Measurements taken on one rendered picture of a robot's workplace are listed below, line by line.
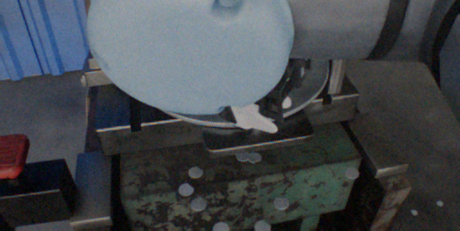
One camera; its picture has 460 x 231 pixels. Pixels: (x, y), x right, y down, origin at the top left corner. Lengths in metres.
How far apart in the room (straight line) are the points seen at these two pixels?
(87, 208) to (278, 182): 0.30
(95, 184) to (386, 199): 0.47
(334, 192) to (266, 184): 0.14
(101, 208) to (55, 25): 1.47
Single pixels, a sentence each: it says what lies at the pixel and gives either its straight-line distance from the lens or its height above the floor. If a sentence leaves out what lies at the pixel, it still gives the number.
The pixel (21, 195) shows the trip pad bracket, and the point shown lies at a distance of 0.57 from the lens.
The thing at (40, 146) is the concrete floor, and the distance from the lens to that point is 1.72.
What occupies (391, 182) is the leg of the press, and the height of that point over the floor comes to 0.62.
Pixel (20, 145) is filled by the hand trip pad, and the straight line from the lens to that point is 0.56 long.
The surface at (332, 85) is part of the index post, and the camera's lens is 0.66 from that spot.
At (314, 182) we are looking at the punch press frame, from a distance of 0.66.
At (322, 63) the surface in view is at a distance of 0.59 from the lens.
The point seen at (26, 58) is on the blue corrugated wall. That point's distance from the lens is 2.10.
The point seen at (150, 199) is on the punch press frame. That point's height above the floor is 0.63.
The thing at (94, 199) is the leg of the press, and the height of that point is 0.64.
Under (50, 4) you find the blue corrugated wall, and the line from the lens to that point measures 1.93.
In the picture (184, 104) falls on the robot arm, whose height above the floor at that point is 1.01.
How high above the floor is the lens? 1.11
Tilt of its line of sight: 39 degrees down
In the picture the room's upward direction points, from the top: straight up
